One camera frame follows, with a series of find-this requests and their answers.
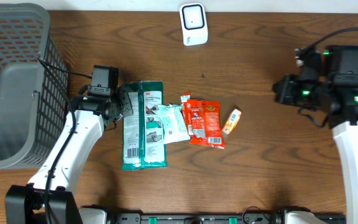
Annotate slim red stick packet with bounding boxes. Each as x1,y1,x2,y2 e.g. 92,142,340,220
180,92,193,136

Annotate large red snack bag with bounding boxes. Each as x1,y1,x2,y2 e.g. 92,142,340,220
186,99,225,149

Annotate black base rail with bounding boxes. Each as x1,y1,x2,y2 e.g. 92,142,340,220
111,212,270,224

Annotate white barcode scanner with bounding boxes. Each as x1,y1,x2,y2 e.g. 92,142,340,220
179,2,208,46

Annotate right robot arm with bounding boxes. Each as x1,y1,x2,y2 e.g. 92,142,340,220
272,45,358,223

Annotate green white packet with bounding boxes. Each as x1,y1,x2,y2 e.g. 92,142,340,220
122,81,167,170

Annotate teal wet wipes packet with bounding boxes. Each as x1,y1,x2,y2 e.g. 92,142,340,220
157,105,190,144

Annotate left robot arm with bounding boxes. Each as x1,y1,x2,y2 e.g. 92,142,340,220
5,91,133,223

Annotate grey plastic mesh basket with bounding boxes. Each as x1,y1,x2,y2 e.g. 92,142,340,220
0,3,68,169

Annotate small orange snack packet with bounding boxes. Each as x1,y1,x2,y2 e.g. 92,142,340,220
222,108,242,134

